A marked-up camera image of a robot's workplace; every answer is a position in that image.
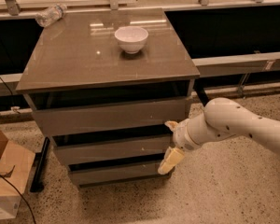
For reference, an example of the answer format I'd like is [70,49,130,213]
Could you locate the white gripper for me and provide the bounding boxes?
[158,119,201,175]

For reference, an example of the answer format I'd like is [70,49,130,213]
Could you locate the grey drawer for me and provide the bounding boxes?
[33,98,189,136]
[54,134,173,165]
[69,161,161,187]

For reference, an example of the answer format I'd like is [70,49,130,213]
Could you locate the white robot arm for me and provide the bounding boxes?
[158,98,280,175]

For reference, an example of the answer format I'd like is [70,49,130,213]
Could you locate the grey bottom drawer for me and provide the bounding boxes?
[69,161,161,187]

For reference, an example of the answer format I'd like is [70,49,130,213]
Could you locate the grey glossy drawer cabinet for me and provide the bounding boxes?
[17,9,199,175]

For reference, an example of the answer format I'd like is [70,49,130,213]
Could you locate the grey top drawer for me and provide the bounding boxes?
[33,98,189,136]

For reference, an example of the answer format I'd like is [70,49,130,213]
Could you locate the black leg behind cabinet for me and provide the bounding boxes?
[194,80,209,106]

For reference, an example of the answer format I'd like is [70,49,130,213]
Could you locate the white ceramic bowl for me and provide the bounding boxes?
[114,26,148,54]

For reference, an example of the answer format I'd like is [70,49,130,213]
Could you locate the black left floor leg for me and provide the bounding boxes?
[30,137,50,193]

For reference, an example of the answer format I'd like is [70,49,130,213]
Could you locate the brown cardboard box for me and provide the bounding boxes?
[0,130,35,220]

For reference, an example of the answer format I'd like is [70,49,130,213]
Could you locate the clear plastic water bottle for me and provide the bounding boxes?
[35,4,67,27]

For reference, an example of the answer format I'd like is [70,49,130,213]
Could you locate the black cable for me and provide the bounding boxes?
[0,165,36,224]

